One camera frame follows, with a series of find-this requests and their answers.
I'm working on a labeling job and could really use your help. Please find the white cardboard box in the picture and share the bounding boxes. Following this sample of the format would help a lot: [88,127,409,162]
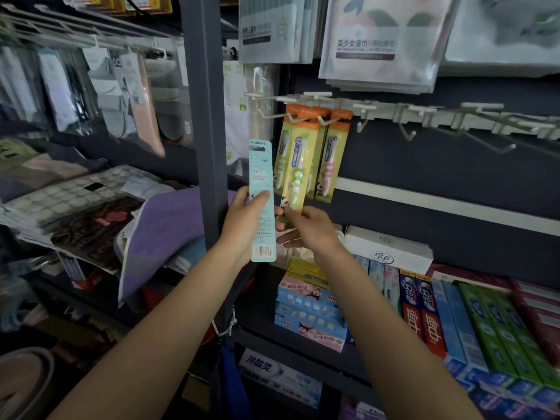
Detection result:
[342,225,434,275]

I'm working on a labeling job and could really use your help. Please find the teal toothbrush pack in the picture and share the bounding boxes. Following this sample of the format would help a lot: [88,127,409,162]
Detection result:
[248,138,277,263]

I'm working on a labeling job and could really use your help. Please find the red and blue toothpaste boxes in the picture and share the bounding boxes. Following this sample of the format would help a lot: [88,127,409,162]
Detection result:
[398,269,449,360]

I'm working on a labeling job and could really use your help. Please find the dark red toothpaste boxes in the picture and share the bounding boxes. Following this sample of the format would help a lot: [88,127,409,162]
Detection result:
[426,263,560,368]

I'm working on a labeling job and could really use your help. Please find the row of yellow price tags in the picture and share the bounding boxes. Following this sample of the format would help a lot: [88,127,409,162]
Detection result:
[61,0,174,15]

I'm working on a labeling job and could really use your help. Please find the row of hanging sock packets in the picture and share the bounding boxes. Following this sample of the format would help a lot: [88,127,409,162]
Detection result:
[0,38,194,159]

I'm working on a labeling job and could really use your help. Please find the person's right hand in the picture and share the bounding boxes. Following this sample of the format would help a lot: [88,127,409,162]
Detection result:
[274,205,347,264]

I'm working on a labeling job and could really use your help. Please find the person's left hand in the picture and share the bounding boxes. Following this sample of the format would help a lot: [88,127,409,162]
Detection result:
[218,186,271,268]

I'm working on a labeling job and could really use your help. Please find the white wire hanging rack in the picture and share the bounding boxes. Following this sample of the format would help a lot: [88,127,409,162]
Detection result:
[0,3,176,58]

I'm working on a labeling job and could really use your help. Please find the white hook rail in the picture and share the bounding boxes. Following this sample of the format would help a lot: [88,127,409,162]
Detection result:
[245,92,560,141]

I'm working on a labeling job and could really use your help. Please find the pale leaf-print towel packets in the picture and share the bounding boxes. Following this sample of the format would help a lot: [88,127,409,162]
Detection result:
[439,0,560,78]

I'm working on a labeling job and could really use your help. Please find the yellow pack with green toothbrush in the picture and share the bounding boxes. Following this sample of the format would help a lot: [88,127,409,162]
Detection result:
[279,121,321,224]

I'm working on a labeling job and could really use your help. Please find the white and blue toothpaste box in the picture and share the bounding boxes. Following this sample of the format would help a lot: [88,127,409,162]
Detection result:
[238,347,324,410]

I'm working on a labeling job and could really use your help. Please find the dark patterned cloth packet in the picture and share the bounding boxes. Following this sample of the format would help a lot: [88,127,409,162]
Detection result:
[17,196,146,274]

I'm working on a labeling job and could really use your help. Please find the person's right forearm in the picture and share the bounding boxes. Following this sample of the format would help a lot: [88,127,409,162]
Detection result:
[314,246,483,420]

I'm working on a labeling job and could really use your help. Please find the yellow orange-topped toothbrush pack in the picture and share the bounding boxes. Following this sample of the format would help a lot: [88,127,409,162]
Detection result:
[273,104,304,197]
[305,106,332,200]

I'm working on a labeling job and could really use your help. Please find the clear plastic packet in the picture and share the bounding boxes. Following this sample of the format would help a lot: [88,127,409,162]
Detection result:
[245,64,280,141]

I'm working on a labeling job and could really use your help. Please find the yellow pack with pink toothbrush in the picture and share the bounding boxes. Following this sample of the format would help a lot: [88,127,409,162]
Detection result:
[314,108,354,204]

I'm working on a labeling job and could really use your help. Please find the row of white display hooks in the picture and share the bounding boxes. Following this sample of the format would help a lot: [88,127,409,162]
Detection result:
[256,92,560,160]

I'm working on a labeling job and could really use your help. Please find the grey striped towel packets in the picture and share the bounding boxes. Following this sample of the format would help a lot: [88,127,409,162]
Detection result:
[238,0,325,65]

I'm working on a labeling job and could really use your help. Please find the grey metal shelf post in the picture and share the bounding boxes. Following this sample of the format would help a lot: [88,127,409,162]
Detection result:
[180,0,231,252]

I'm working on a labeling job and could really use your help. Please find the checked white cloth packet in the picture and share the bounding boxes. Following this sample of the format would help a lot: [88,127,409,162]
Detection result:
[0,164,163,229]

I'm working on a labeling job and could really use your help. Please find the green toothpaste boxes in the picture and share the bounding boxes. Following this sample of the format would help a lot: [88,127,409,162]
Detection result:
[454,281,560,391]

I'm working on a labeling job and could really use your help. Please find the person's left forearm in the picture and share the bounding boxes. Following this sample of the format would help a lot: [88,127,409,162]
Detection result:
[47,243,246,420]

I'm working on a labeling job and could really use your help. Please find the white and green packet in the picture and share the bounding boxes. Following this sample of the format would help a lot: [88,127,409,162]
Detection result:
[223,60,250,166]

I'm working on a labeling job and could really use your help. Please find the light blue toothpaste boxes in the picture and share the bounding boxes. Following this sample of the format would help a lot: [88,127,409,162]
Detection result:
[353,255,402,315]

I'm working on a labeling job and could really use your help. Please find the blue hanging bag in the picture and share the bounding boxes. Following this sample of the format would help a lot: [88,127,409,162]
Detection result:
[209,337,253,420]

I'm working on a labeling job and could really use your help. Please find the pile of folded cloths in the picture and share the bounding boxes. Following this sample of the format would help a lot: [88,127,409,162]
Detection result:
[0,136,109,202]

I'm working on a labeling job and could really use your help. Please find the floral towel packets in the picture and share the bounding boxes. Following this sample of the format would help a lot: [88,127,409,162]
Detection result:
[318,0,461,95]

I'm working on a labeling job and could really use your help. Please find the stack of children's toothpaste boxes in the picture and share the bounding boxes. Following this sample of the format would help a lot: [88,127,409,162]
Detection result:
[274,258,349,353]

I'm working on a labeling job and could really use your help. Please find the white shelf edge strip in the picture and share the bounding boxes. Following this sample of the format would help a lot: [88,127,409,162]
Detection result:
[334,176,560,237]

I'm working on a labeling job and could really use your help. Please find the grey plastic basin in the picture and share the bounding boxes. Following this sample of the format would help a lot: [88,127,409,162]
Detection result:
[0,346,56,420]

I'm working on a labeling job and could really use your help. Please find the purple folded cloth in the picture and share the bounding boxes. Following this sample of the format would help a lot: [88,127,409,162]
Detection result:
[117,185,238,307]

